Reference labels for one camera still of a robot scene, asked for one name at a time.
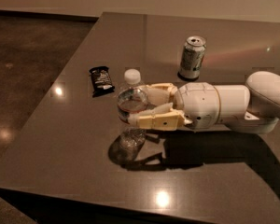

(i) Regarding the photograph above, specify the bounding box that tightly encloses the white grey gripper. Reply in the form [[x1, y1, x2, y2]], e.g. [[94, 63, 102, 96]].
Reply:
[[128, 82, 220, 131]]

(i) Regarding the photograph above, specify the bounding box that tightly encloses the clear plastic water bottle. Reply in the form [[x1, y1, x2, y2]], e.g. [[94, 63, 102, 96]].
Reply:
[[117, 69, 148, 151]]

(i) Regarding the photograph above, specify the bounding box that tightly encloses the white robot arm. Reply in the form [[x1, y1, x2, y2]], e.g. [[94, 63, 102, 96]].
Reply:
[[128, 71, 280, 133]]

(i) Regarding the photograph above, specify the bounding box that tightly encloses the black snack bar wrapper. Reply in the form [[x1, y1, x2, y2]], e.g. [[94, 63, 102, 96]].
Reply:
[[89, 66, 115, 97]]

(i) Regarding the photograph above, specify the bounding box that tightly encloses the silver green soda can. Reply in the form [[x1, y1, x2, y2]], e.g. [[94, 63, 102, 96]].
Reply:
[[178, 35, 206, 80]]

